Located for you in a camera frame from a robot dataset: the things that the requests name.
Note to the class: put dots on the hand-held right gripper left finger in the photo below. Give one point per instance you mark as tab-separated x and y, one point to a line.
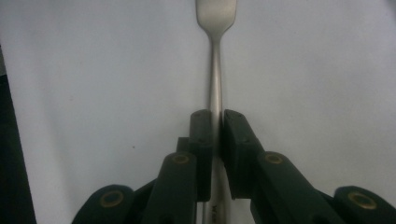
204	155

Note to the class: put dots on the metal fork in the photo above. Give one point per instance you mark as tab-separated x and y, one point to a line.
215	77

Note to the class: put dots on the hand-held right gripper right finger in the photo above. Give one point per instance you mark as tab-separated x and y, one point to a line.
239	155

